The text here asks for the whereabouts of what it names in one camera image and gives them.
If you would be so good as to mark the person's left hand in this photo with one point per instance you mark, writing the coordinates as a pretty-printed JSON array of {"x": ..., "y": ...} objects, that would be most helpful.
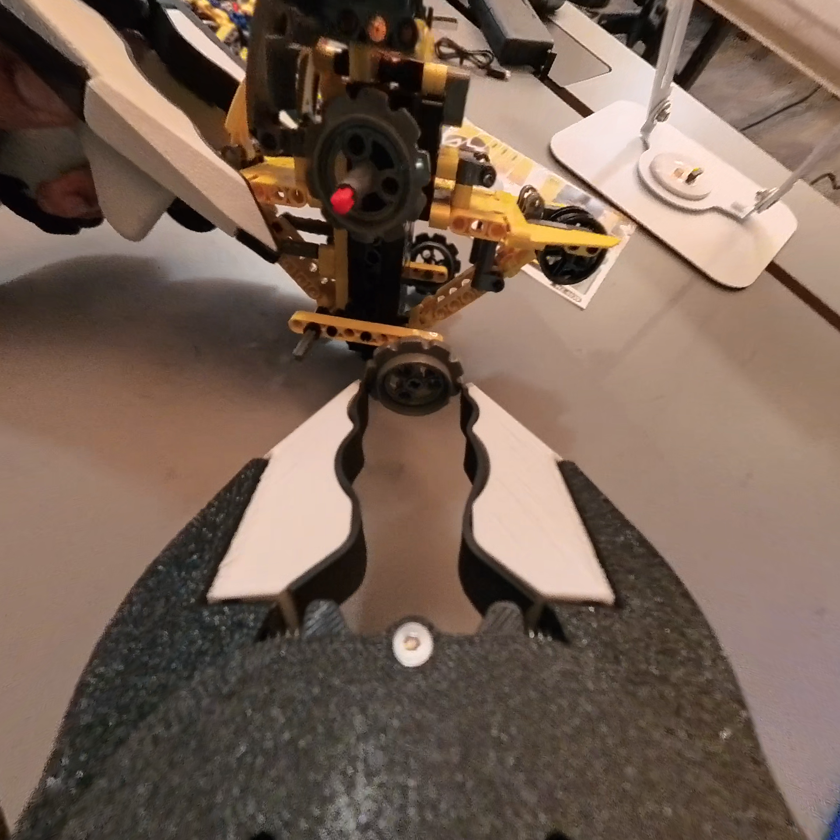
[{"x": 33, "y": 98}]

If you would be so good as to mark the yellow toy brick vehicle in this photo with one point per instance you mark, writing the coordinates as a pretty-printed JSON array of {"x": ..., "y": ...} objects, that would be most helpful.
[{"x": 367, "y": 164}]

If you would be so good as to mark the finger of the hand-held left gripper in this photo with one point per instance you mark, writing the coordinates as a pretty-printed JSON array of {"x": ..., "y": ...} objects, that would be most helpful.
[
  {"x": 164, "y": 144},
  {"x": 203, "y": 43}
]

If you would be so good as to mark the pile of loose brick parts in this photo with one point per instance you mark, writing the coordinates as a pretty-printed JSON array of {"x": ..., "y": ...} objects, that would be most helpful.
[{"x": 216, "y": 13}]

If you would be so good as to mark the yellow brick beam with pins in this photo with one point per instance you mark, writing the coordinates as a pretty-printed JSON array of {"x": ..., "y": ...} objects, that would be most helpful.
[{"x": 354, "y": 328}]

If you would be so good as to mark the white flat base plate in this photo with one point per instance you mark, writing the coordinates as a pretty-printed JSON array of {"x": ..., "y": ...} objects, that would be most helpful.
[{"x": 722, "y": 229}]

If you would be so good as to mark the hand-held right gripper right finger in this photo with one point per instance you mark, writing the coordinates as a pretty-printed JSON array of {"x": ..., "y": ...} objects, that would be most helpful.
[{"x": 531, "y": 518}]

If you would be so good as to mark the black power adapter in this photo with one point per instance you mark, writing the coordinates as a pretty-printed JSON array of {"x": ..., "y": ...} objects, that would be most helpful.
[{"x": 512, "y": 26}]

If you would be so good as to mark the yellow black printed leaflet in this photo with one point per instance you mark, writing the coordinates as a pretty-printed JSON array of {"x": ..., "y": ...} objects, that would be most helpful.
[{"x": 564, "y": 187}]

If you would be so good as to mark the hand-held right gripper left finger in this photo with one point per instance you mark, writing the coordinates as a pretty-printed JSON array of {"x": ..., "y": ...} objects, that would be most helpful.
[{"x": 295, "y": 518}]

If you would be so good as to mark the white desk stand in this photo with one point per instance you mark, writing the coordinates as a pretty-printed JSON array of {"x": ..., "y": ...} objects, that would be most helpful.
[{"x": 659, "y": 170}]

